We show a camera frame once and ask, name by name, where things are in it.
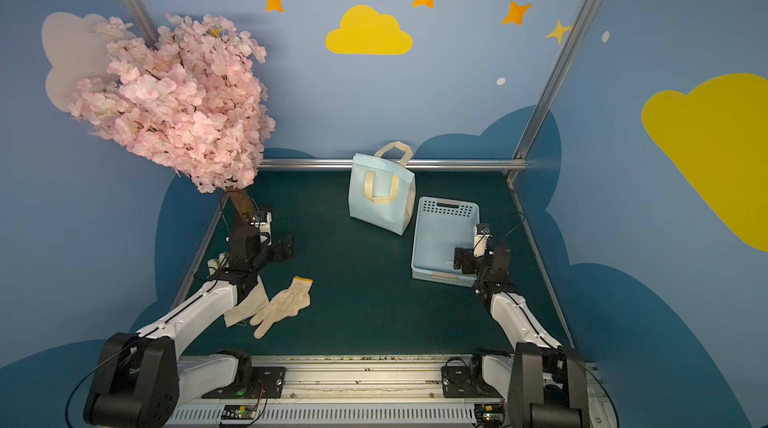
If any right side aluminium floor rail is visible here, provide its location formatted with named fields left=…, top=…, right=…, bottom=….
left=506, top=172, right=574, bottom=348

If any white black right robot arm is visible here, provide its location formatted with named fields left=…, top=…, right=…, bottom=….
left=453, top=245, right=591, bottom=427

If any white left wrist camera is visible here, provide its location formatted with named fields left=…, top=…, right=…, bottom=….
left=251, top=211, right=272, bottom=246

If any cream work glove under arm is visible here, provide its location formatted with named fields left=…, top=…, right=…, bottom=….
left=207, top=253, right=270, bottom=327

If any brown cork tree trunk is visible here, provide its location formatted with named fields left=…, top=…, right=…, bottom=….
left=226, top=189, right=258, bottom=225

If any pink cherry blossom tree crown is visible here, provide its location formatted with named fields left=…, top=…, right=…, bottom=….
left=66, top=15, right=276, bottom=193

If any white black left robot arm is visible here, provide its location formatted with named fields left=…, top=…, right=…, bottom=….
left=83, top=226, right=294, bottom=427

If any rear aluminium frame rail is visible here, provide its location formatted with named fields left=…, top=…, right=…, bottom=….
left=260, top=159, right=527, bottom=172

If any light blue delivery bag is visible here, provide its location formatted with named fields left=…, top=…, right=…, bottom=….
left=348, top=142, right=416, bottom=236

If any cream work glove yellow cuff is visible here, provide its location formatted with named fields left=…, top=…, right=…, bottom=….
left=250, top=277, right=313, bottom=339

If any right controller board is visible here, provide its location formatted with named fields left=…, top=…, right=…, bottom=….
left=473, top=404, right=505, bottom=428

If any right aluminium frame post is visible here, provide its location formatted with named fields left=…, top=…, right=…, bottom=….
left=506, top=0, right=603, bottom=192

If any light blue plastic basket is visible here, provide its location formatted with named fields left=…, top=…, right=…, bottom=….
left=411, top=196, right=480, bottom=288

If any left green controller board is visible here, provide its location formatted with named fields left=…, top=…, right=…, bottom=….
left=220, top=404, right=259, bottom=424

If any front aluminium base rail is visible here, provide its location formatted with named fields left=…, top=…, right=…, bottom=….
left=161, top=354, right=619, bottom=428

